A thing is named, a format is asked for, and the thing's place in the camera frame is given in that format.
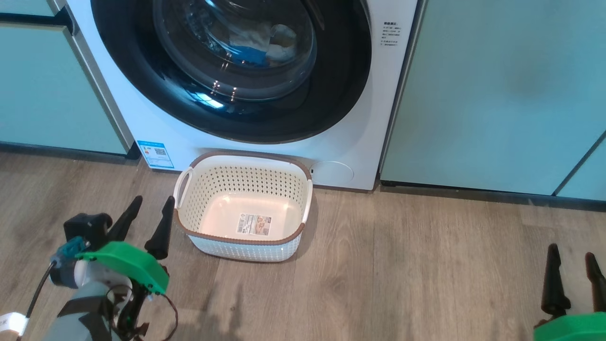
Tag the yellow garment with blue band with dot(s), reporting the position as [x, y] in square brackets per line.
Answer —
[248, 38]

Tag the mint green cabinet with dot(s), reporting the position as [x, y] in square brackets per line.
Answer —
[473, 94]
[589, 175]

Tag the white front-load washing machine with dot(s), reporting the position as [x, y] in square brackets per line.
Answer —
[378, 118]

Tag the small printed text sticker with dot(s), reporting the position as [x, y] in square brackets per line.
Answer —
[391, 34]

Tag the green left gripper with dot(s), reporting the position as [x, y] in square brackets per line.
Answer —
[132, 265]

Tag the black round glass washer door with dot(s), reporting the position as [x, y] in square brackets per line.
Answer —
[142, 85]

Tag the round white filter cover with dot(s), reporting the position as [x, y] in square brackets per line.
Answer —
[332, 173]

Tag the blue energy label sticker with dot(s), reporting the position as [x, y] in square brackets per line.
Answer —
[155, 154]

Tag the basket product label sticker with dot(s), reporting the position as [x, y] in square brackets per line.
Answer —
[254, 224]

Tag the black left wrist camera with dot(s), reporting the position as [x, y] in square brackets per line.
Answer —
[87, 227]

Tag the white basket with brown rim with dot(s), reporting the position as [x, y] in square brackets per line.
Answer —
[246, 248]

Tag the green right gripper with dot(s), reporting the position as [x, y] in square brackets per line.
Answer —
[573, 329]

